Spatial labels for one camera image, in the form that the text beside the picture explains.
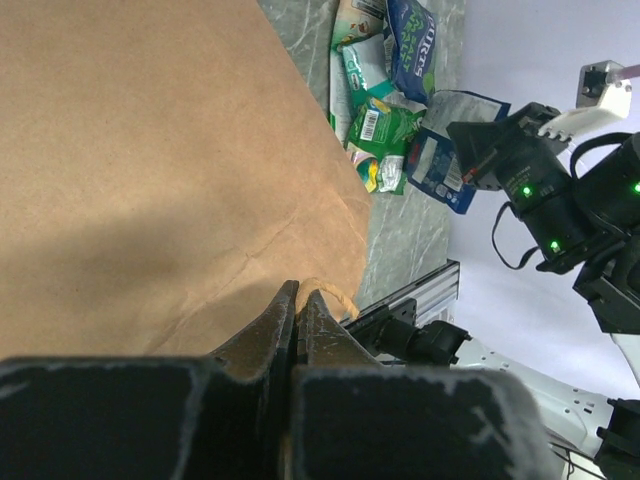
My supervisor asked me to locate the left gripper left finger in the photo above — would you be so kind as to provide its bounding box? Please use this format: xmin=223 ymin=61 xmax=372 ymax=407
xmin=1 ymin=281 xmax=299 ymax=479

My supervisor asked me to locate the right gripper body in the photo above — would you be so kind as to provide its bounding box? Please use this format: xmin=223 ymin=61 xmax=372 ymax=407
xmin=464 ymin=102 xmax=598 ymax=263

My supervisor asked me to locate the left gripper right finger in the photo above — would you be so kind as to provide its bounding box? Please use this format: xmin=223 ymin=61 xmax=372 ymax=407
xmin=289 ymin=289 xmax=560 ymax=479

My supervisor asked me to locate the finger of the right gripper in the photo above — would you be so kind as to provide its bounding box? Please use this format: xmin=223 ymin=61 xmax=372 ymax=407
xmin=446 ymin=113 xmax=525 ymax=175

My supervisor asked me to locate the blue Burts spicy bag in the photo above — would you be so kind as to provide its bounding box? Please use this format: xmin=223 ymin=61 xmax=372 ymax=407
xmin=405 ymin=90 xmax=511 ymax=215

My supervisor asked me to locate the green snack bag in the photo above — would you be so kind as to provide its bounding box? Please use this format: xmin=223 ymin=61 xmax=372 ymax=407
xmin=344 ymin=97 xmax=425 ymax=195

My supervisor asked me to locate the blue Burts chips bag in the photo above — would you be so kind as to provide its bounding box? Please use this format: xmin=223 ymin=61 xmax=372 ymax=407
xmin=383 ymin=1 xmax=437 ymax=104

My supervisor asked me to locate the teal snack packet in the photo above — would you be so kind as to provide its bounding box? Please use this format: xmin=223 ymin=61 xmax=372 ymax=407
xmin=342 ymin=33 xmax=396 ymax=108

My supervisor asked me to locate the brown paper bag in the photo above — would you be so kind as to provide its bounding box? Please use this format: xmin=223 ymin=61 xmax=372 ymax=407
xmin=1 ymin=1 xmax=371 ymax=357

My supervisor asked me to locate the green Cheetos chips bag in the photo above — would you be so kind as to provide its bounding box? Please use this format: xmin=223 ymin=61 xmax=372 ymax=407
xmin=328 ymin=0 xmax=386 ymax=144

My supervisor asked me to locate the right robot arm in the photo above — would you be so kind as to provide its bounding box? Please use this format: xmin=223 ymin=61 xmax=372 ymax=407
xmin=447 ymin=103 xmax=639 ymax=479

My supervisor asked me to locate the aluminium rail frame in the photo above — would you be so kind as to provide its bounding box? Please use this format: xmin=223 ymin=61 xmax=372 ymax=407
xmin=344 ymin=258 xmax=461 ymax=361

